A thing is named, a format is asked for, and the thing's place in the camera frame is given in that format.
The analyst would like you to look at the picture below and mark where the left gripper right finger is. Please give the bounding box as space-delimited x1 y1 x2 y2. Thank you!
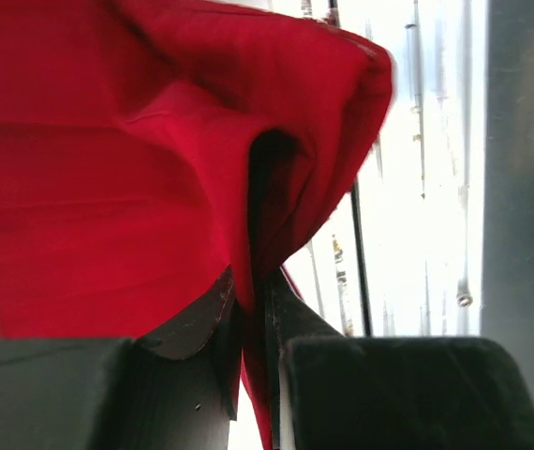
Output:
262 271 534 450

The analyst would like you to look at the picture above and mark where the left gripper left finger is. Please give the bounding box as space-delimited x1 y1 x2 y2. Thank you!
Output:
0 271 241 450

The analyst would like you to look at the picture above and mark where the red skirt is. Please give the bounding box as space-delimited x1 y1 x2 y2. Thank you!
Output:
0 1 393 446

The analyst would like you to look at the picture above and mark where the aluminium rail frame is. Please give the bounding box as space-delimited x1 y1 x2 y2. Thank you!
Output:
285 0 534 442

